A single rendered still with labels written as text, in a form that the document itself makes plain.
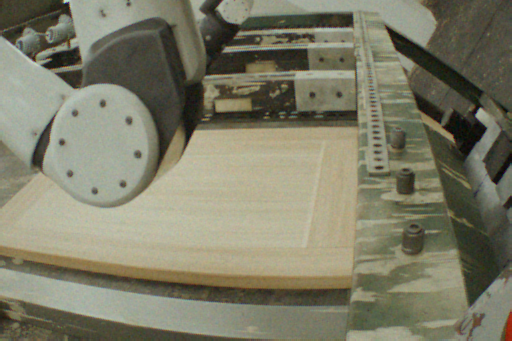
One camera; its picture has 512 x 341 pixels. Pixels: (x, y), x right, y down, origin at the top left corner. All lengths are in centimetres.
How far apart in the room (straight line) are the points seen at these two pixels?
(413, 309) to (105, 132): 29
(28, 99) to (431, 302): 38
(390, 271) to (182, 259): 24
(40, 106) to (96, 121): 7
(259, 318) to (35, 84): 28
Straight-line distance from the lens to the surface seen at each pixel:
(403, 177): 61
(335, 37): 160
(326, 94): 105
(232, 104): 109
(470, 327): 22
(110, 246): 64
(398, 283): 47
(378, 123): 83
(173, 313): 48
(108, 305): 51
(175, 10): 34
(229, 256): 58
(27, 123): 36
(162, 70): 31
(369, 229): 55
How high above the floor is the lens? 106
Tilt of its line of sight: 2 degrees down
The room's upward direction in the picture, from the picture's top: 62 degrees counter-clockwise
